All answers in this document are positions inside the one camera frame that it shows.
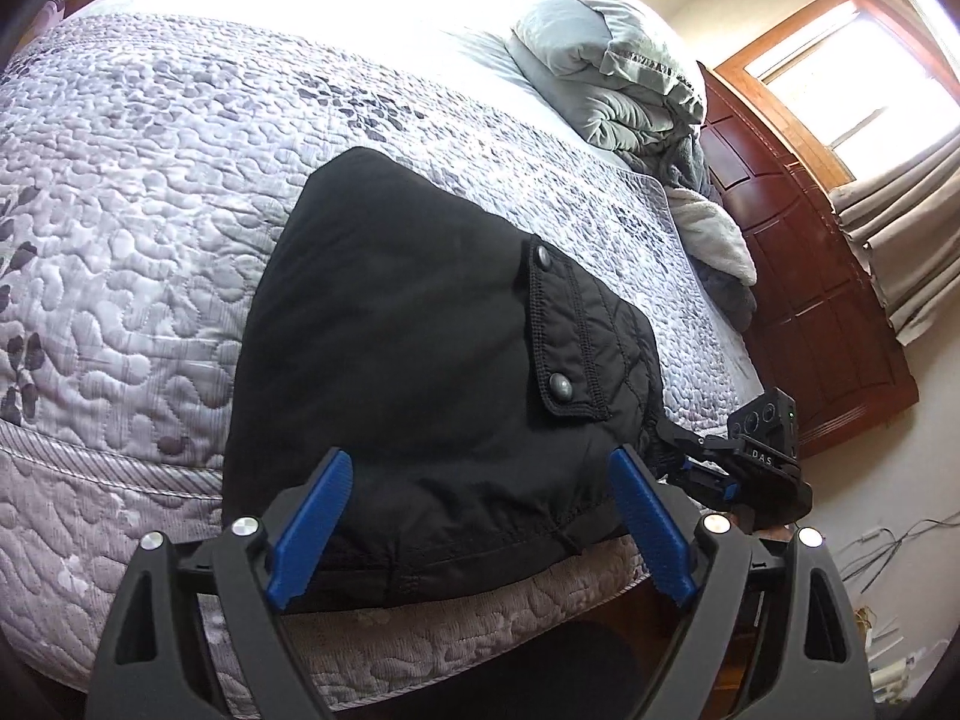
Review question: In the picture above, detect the wooden headboard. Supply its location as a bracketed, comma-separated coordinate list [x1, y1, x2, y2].
[697, 60, 920, 458]

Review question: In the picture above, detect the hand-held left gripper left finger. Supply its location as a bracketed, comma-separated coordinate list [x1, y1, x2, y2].
[86, 448, 355, 720]

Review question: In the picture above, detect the rectangular wooden frame window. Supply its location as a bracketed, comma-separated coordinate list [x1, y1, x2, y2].
[712, 0, 960, 190]

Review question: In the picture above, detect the dark grey blanket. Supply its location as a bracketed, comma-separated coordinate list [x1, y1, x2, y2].
[622, 136, 760, 335]

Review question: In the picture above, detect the pale bed sheet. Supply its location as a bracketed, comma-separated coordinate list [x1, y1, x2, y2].
[97, 0, 625, 167]

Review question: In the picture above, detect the black quilted jacket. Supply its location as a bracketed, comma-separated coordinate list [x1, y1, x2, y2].
[221, 146, 668, 616]

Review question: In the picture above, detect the black floor cable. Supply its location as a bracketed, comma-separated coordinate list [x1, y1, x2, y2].
[832, 514, 960, 578]

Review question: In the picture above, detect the white fleece blanket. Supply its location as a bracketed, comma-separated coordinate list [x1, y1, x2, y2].
[666, 186, 758, 287]

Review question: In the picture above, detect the light grey folded comforter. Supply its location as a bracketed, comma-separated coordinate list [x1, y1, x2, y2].
[506, 0, 710, 152]

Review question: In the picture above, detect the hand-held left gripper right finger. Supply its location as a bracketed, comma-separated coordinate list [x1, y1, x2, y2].
[607, 446, 877, 720]

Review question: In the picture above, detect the white floor cable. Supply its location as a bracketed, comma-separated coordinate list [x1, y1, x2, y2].
[834, 525, 960, 563]

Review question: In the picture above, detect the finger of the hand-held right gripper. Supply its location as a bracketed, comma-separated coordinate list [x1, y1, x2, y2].
[666, 463, 745, 505]
[655, 418, 732, 460]

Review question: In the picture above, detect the beige curtain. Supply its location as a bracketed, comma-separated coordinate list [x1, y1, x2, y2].
[829, 120, 960, 347]

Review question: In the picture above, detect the grey quilted bedspread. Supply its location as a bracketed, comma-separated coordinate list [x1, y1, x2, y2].
[0, 11, 766, 713]

